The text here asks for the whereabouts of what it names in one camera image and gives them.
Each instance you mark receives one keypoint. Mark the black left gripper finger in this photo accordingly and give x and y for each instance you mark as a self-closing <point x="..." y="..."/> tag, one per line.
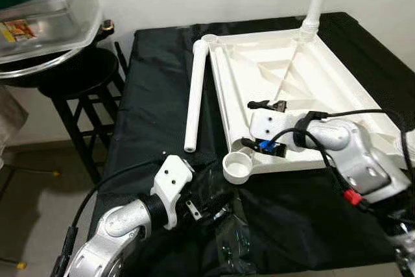
<point x="210" y="167"/>
<point x="220" y="204"/>

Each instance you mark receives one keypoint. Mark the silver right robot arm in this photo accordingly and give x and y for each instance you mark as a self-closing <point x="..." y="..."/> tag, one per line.
<point x="363" y="160"/>

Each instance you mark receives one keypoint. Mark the clear tape patch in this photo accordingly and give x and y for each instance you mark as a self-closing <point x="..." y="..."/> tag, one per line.
<point x="230" y="238"/>

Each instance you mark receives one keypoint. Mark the black tablecloth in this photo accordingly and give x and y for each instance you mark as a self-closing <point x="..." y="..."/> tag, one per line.
<point x="162" y="95"/>

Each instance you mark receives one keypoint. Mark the yellow tipped thin rod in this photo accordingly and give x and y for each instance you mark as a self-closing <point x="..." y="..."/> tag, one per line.
<point x="55" y="174"/>
<point x="21" y="265"/>

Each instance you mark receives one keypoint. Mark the black round stool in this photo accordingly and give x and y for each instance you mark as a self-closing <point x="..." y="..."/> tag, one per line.
<point x="78" y="72"/>

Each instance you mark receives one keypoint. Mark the clear plastic storage box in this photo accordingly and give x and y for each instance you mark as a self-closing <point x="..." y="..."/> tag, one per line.
<point x="58" y="24"/>

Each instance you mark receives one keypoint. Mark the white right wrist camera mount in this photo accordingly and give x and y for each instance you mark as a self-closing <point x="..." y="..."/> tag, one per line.
<point x="272" y="124"/>

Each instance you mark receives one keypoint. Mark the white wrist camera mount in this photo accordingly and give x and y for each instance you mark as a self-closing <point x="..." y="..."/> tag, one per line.
<point x="172" y="183"/>
<point x="272" y="124"/>

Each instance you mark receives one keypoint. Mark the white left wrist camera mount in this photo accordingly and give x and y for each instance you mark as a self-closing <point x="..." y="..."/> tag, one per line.
<point x="172" y="183"/>

